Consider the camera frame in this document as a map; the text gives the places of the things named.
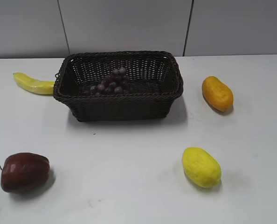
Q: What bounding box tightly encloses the dark woven wicker basket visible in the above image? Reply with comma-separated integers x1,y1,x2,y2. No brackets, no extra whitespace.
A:
53,51,183,122

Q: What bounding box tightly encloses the orange mango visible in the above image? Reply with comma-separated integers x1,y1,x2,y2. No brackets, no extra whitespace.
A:
201,76,234,112

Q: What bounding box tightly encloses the yellow banana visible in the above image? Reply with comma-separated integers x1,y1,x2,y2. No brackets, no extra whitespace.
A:
13,72,55,95

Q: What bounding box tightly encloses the red purple grape bunch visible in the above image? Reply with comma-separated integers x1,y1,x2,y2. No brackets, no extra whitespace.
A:
78,67,133,96

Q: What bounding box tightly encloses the dark red apple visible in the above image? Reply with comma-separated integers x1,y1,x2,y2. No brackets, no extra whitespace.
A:
0,152,50,194

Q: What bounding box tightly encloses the yellow lemon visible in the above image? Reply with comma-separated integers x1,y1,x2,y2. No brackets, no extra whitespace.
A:
182,147,222,189

